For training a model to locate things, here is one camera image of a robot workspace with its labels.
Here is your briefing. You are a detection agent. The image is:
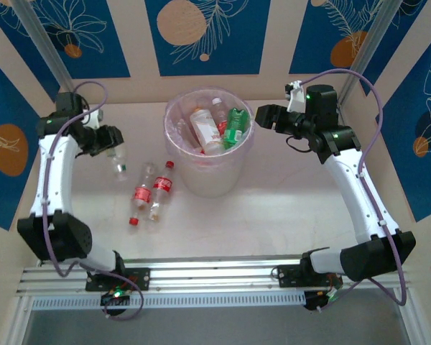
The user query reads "aluminium corner post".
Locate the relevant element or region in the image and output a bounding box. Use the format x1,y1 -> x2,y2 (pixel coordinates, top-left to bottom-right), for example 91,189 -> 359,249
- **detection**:
11,0 -> 87,109
339,0 -> 405,105

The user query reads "right arm's purple cable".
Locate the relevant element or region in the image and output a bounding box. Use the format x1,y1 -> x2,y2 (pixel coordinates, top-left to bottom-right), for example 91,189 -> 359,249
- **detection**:
294,68 -> 407,313

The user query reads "left arm's purple cable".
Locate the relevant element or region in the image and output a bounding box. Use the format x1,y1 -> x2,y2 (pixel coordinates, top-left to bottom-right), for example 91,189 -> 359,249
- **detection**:
41,80 -> 144,322

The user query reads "cola bottle red cap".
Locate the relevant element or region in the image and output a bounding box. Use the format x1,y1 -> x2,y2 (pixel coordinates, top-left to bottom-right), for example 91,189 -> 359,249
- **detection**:
128,162 -> 159,226
147,160 -> 176,221

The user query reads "right control board green light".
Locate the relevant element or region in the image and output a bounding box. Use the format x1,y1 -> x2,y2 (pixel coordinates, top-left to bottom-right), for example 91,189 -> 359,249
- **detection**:
302,290 -> 338,313

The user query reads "aluminium rail frame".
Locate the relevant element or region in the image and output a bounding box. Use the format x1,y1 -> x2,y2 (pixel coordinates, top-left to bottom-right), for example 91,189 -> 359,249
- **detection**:
16,255 -> 412,298

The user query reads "clear bottle red white label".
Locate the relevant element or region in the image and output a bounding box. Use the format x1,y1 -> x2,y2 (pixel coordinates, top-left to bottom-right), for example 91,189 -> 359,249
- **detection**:
210,97 -> 231,136

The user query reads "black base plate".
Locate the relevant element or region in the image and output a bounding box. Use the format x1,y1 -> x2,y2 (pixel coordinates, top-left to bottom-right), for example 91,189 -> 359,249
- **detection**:
276,264 -> 344,290
85,267 -> 152,292

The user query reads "left control board green light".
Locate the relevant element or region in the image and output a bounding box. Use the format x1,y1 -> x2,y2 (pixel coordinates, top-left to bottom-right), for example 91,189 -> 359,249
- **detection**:
99,289 -> 132,307

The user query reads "clear bottle green label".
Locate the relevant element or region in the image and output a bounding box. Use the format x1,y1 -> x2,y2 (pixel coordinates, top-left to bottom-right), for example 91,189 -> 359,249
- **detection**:
106,145 -> 129,183

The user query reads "white slotted cable duct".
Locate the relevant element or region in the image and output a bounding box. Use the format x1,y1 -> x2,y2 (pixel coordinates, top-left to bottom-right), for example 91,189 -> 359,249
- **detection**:
31,290 -> 307,311

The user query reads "white plastic bin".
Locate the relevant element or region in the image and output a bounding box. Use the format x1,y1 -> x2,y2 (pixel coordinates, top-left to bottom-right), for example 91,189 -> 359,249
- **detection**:
164,89 -> 255,198

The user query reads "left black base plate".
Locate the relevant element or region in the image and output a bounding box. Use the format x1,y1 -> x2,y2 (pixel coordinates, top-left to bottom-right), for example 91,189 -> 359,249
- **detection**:
85,267 -> 152,292

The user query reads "arm's purple cable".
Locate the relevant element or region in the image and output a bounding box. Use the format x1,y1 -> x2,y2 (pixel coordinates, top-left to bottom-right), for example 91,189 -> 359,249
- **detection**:
294,68 -> 407,313
41,80 -> 144,322

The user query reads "control board green light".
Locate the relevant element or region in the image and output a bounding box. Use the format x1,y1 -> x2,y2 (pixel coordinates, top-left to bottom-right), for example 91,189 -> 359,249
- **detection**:
302,290 -> 338,313
99,289 -> 132,307

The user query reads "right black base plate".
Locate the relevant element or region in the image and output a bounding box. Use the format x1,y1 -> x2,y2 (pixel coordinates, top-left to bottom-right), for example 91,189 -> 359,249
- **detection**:
276,264 -> 344,290

